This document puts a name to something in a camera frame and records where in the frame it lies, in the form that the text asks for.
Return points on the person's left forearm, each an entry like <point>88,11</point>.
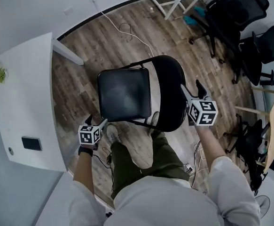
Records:
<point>83,171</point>

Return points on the black folding chair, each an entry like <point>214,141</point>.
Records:
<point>123,93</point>

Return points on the white table frame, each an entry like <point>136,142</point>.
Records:
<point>174,5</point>

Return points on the white table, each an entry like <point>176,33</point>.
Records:
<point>26,98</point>

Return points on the black wrist watch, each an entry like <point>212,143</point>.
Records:
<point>85,151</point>

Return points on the grey floor fan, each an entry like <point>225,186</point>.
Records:
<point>262,206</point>

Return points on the black smartphone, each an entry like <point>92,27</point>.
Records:
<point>31,143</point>

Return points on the black office chair with armrests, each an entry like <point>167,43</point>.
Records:
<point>270,46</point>

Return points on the person's olive green trousers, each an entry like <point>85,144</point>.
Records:
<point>160,156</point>

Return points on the small black office chair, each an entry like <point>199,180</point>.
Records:
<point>252,147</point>

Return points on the teal cloth duster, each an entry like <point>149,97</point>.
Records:
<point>190,20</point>

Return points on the person's right grey shoe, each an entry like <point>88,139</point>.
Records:
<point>154,120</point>

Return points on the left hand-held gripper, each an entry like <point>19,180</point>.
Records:
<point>89,135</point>

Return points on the person's right forearm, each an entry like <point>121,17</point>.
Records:
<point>208,145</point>

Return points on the person's left grey shoe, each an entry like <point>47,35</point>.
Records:
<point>112,132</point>

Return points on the large black mesh office chair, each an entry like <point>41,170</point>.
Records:
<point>235,10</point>

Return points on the person's light grey shirt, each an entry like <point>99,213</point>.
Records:
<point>165,204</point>

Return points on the person's grey shoe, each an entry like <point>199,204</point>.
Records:
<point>154,120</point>
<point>112,132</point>

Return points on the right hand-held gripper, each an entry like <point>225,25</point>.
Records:
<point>203,113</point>

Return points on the white power strip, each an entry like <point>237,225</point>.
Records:
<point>189,168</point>

